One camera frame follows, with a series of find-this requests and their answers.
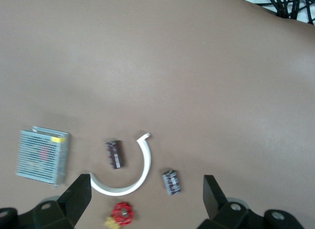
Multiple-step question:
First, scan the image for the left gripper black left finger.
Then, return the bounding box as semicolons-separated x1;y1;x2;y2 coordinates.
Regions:
31;173;93;229

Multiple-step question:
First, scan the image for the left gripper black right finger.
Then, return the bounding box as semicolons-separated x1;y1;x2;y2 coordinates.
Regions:
196;174;249;229

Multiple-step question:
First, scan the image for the dark brown cylindrical capacitor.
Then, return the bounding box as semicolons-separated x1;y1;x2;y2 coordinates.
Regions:
105;139;126;170
161;169;182;196

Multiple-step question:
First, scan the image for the red handwheel brass valve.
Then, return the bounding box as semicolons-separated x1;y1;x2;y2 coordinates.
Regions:
103;201;133;227

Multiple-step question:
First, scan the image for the perforated metal power supply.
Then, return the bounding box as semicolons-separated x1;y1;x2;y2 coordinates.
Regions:
15;125;71;189

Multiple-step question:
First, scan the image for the white curved plastic clamp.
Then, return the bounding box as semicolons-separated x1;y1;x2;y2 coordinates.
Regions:
89;132;153;197

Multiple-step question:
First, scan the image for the black cable bundle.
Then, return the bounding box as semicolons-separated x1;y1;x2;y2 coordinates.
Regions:
263;0;315;25

